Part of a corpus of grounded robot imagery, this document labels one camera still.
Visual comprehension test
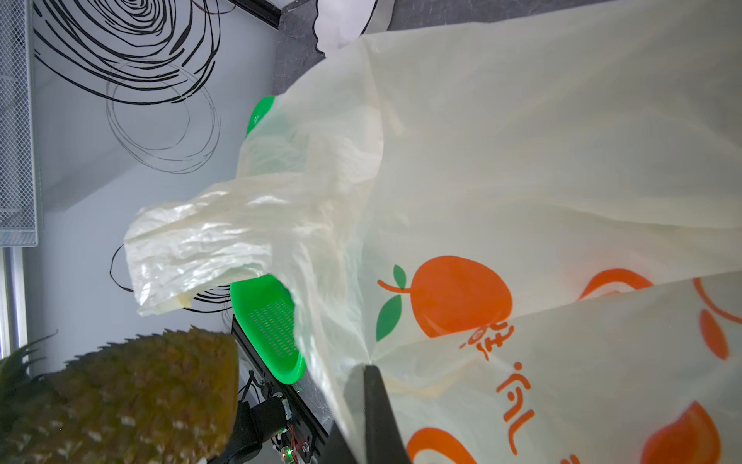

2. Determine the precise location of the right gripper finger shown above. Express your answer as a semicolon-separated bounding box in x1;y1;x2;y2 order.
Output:
341;365;411;463

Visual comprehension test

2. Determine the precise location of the yellow plastic bag with oranges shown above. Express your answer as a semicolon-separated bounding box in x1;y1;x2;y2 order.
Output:
125;1;741;463

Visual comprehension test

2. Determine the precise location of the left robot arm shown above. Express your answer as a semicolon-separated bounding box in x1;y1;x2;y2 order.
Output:
209;369;357;463

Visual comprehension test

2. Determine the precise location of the green plastic basket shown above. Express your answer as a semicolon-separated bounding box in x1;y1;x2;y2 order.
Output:
230;95;307;386

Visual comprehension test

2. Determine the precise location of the white scalloped bowl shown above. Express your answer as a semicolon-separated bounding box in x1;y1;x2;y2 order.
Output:
313;0;395;57

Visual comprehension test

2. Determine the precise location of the white mesh wall shelf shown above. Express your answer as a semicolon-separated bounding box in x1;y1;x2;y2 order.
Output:
1;0;38;247

